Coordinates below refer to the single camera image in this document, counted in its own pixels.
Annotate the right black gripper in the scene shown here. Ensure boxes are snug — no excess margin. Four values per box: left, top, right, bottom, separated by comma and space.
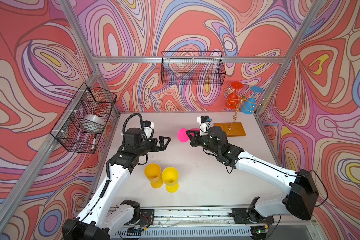
185, 130, 220, 156

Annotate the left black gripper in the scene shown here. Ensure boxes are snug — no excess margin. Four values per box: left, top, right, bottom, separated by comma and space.
134, 136, 170, 158

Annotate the magenta wine glass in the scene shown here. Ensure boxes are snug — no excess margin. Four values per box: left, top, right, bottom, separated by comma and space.
177, 128, 190, 143

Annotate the yellow wine glass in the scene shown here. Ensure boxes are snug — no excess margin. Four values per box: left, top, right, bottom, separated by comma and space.
162, 167, 179, 193
144, 164, 164, 189

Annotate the blue wine glass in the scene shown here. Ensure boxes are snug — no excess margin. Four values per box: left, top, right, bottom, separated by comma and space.
241, 86, 264, 115

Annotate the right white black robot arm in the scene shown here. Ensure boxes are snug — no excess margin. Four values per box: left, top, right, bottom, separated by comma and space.
186, 127, 319, 222

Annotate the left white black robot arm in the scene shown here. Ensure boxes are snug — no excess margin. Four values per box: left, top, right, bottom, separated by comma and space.
62, 113, 171, 240

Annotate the orange wooden rack base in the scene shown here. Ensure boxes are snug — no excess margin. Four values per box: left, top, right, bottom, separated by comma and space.
214, 122, 246, 137

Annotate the red wine glass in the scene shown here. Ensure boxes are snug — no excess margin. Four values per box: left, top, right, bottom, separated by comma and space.
225, 81, 244, 109

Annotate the black marker pen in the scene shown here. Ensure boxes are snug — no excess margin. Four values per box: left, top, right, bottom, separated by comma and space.
91, 134, 97, 151

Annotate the silver tape roll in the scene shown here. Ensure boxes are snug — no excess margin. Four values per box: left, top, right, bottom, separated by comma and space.
80, 114, 106, 134

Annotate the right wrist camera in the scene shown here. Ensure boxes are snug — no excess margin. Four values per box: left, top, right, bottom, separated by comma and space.
197, 116, 211, 136

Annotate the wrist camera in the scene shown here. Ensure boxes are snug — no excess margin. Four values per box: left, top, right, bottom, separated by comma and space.
143, 121, 154, 141
197, 116, 211, 136

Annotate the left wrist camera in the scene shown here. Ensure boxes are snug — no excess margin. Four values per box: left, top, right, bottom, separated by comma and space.
143, 121, 154, 141

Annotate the gold wire glass rack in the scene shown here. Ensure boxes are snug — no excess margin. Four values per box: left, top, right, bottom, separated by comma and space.
232, 94, 262, 123

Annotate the black wire basket back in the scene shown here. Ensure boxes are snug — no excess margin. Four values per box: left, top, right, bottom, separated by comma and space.
161, 50, 226, 86

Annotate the black wire basket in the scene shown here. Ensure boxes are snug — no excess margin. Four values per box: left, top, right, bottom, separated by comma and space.
161, 50, 226, 86
50, 83, 117, 154

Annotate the black wire basket left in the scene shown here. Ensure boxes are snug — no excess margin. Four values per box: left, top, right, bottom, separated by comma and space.
50, 83, 117, 154

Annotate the aluminium frame rail base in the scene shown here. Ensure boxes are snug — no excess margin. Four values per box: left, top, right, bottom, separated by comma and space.
109, 206, 325, 240

